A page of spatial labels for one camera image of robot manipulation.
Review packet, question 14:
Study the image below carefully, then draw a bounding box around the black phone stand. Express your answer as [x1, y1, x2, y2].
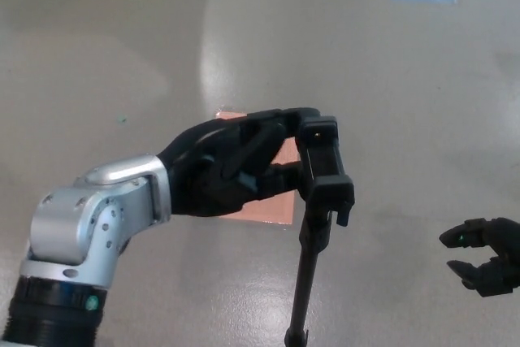
[284, 115, 356, 347]

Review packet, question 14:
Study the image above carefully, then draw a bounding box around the pink rectangular floor sheet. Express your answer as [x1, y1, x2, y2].
[214, 110, 297, 225]

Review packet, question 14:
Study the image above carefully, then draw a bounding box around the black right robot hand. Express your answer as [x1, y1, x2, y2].
[439, 217, 520, 298]

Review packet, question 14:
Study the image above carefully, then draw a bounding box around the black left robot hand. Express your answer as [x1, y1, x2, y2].
[156, 107, 322, 219]

